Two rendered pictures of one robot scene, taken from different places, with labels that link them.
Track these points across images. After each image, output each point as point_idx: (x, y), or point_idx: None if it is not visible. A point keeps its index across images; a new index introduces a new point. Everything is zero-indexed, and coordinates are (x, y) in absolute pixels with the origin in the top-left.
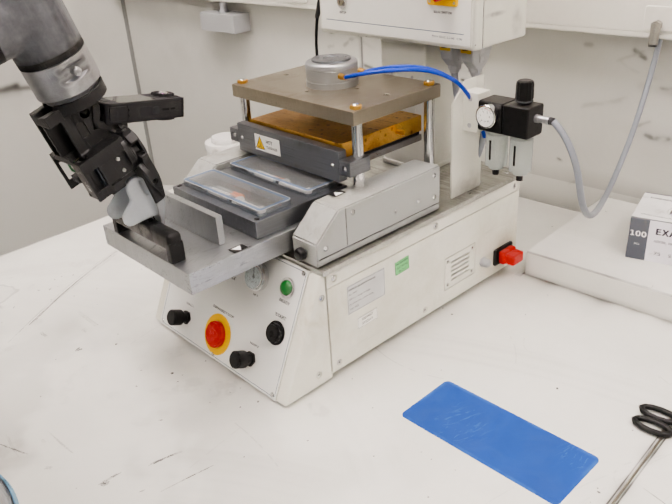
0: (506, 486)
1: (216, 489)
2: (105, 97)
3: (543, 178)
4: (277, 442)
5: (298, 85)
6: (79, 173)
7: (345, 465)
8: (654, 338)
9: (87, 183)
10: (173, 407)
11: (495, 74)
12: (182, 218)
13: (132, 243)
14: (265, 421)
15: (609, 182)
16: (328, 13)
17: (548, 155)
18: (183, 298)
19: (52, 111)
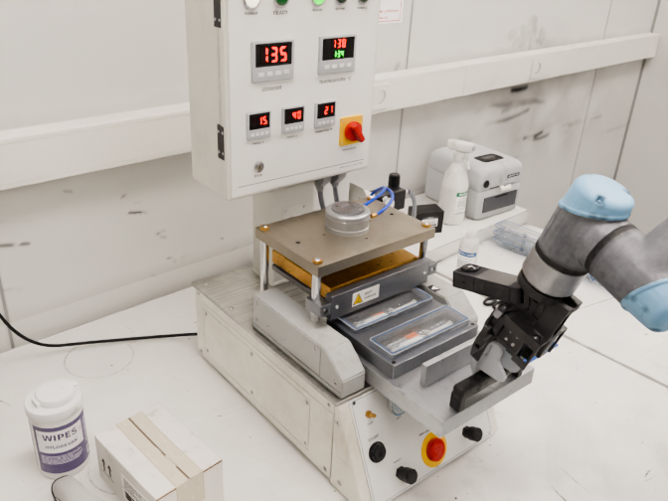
0: (550, 356)
1: (583, 466)
2: (506, 283)
3: (212, 258)
4: (532, 436)
5: (345, 240)
6: (554, 339)
7: (547, 409)
8: None
9: (552, 343)
10: (502, 494)
11: (162, 196)
12: (454, 365)
13: (480, 401)
14: (512, 441)
15: None
16: (241, 181)
17: (214, 240)
18: (388, 464)
19: (572, 296)
